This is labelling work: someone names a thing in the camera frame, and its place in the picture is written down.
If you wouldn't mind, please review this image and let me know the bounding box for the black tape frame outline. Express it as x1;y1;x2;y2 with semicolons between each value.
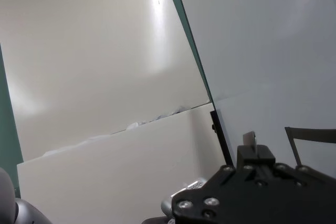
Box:
285;126;336;166

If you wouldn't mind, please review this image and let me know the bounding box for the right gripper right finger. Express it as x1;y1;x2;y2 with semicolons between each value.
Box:
256;144;276;168

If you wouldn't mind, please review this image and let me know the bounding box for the dark grey robot shell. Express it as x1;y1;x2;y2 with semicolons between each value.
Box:
13;198;55;224

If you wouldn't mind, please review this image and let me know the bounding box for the black metal bar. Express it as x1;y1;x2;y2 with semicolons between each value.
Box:
209;110;235;167

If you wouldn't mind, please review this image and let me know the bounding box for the large white panel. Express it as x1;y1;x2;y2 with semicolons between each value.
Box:
0;0;211;162

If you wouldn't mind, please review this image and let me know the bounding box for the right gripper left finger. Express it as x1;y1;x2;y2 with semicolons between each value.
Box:
237;131;259;168

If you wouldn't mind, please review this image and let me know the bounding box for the low white panel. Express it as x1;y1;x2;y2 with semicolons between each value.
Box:
16;102;232;224

